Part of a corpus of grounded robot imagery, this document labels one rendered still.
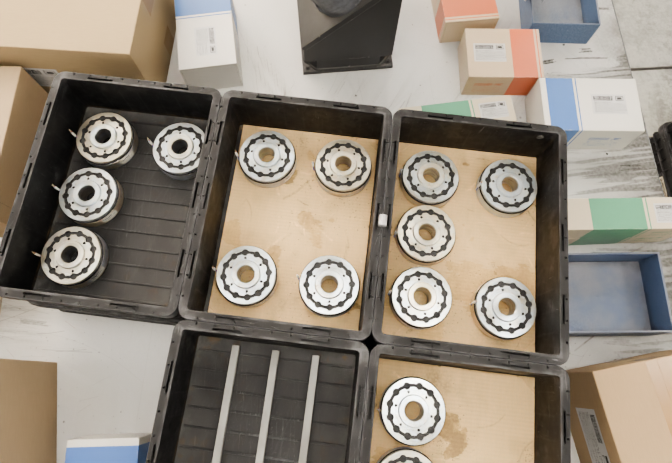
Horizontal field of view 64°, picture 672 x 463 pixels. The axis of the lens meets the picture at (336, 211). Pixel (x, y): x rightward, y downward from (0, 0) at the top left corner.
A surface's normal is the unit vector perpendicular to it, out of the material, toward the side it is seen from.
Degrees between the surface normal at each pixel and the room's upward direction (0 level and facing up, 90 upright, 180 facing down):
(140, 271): 0
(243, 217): 0
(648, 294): 90
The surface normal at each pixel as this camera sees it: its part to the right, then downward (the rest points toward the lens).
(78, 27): 0.01, -0.30
